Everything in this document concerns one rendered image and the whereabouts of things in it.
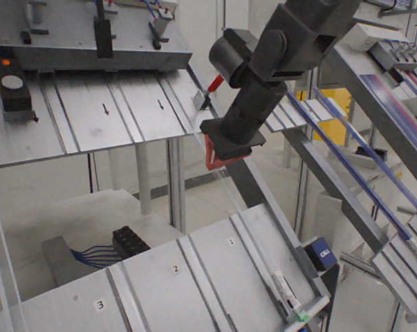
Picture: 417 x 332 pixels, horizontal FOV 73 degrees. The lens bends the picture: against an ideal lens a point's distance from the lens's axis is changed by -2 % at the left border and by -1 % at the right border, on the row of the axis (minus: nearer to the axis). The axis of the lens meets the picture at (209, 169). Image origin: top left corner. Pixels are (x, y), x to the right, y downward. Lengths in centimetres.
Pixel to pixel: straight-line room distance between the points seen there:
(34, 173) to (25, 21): 174
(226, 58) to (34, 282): 67
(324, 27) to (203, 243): 34
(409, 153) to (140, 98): 97
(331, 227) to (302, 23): 53
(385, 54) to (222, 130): 123
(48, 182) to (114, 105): 177
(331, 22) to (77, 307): 43
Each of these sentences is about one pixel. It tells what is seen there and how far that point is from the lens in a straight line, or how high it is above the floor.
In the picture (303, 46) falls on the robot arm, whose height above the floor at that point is 112.
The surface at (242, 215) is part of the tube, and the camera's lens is 49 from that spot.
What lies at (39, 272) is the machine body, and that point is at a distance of 87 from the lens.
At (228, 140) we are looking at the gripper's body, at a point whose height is 100.
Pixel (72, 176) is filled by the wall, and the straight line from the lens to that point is 230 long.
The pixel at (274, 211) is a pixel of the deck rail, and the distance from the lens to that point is 56.
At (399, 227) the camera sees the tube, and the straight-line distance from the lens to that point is 70.
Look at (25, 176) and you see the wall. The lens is 225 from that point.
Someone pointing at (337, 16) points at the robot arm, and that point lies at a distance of 37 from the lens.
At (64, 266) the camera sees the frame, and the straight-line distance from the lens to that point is 78.
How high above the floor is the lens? 110
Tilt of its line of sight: 19 degrees down
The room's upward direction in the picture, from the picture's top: straight up
